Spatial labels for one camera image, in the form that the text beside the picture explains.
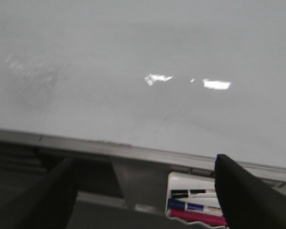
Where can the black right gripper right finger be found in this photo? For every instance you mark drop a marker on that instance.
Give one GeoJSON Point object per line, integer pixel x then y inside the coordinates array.
{"type": "Point", "coordinates": [246, 201]}

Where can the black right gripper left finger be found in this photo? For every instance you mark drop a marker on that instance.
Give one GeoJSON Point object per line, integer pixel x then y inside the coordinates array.
{"type": "Point", "coordinates": [46, 205]}

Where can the black capped whiteboard marker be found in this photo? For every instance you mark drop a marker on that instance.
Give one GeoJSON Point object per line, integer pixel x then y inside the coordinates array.
{"type": "Point", "coordinates": [193, 193]}

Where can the pink capped whiteboard marker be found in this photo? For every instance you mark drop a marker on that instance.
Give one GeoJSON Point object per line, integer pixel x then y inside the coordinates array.
{"type": "Point", "coordinates": [194, 217]}

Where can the blue capped whiteboard marker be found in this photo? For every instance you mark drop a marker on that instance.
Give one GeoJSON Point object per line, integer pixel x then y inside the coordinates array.
{"type": "Point", "coordinates": [172, 203]}

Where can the dark slatted panel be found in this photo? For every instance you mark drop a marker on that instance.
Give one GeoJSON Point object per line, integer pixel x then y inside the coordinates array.
{"type": "Point", "coordinates": [20, 167]}

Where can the white marker tray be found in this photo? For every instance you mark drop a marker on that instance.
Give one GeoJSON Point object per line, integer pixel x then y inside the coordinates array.
{"type": "Point", "coordinates": [184, 181]}

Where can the white whiteboard with metal frame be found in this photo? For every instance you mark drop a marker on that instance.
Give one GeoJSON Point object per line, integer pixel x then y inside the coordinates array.
{"type": "Point", "coordinates": [172, 81]}

